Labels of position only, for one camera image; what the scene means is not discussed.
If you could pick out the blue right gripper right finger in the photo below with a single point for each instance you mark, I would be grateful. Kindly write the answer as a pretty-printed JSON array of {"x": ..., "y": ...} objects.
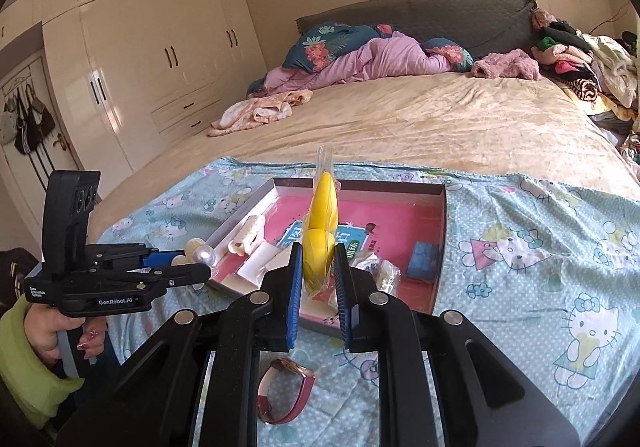
[{"x": 343, "y": 289}]

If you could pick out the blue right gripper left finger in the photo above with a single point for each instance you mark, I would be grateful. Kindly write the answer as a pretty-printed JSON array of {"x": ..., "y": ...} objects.
[{"x": 295, "y": 285}]

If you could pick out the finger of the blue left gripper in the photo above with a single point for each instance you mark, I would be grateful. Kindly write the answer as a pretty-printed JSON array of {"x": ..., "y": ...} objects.
[{"x": 160, "y": 259}]

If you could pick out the yellow bangles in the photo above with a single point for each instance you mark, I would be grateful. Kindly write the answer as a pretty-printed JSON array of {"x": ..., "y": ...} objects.
[{"x": 320, "y": 225}]

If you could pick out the bagged gold jewelry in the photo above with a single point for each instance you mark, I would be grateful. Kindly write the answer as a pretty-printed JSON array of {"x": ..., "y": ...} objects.
[{"x": 387, "y": 277}]

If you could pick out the cream hair claw clip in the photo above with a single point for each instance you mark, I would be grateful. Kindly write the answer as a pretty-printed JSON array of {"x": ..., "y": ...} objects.
[{"x": 249, "y": 237}]

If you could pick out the small blue box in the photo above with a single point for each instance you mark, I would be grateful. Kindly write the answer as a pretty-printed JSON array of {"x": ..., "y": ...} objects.
[{"x": 424, "y": 262}]

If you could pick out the bagged dark jewelry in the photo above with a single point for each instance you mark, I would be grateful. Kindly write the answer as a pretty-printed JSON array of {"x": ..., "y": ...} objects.
[{"x": 366, "y": 261}]

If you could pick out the green sleeve forearm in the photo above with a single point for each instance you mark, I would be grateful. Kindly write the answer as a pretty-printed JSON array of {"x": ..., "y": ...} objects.
[{"x": 36, "y": 390}]

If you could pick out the left hand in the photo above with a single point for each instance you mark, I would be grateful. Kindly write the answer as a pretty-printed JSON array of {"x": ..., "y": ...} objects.
[{"x": 42, "y": 324}]

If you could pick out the pink Chinese workbook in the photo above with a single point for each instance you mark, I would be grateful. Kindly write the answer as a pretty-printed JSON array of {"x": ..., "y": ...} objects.
[{"x": 385, "y": 223}]

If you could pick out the white door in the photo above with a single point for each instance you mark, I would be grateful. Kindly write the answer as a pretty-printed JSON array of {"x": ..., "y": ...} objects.
[{"x": 26, "y": 178}]

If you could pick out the peach white garment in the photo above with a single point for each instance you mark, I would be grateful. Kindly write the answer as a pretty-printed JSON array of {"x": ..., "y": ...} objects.
[{"x": 259, "y": 111}]

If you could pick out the hanging handbags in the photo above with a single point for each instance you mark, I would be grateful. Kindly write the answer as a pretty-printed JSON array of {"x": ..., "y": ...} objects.
[{"x": 26, "y": 121}]

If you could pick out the beige bed blanket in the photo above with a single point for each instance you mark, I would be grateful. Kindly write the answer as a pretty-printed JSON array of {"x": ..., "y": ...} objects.
[{"x": 449, "y": 121}]

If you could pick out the floral dark blue pillow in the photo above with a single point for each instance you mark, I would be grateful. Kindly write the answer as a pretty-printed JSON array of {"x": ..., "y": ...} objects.
[{"x": 320, "y": 46}]

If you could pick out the pink purple quilt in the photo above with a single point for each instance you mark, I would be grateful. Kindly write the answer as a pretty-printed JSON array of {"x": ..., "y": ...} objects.
[{"x": 397, "y": 56}]

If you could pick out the cream wardrobe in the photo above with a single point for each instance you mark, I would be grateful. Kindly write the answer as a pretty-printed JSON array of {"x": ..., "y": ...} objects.
[{"x": 133, "y": 77}]

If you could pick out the pink fuzzy garment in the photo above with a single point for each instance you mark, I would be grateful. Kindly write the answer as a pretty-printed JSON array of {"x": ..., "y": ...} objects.
[{"x": 513, "y": 64}]

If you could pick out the dark grey headboard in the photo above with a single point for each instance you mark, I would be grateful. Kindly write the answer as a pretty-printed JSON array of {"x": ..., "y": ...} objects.
[{"x": 479, "y": 26}]

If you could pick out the pile of mixed clothes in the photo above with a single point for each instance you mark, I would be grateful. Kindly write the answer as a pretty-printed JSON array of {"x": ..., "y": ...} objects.
[{"x": 599, "y": 73}]

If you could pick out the red strap wristwatch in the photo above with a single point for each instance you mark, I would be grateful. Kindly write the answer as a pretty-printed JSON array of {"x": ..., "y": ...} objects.
[{"x": 283, "y": 391}]

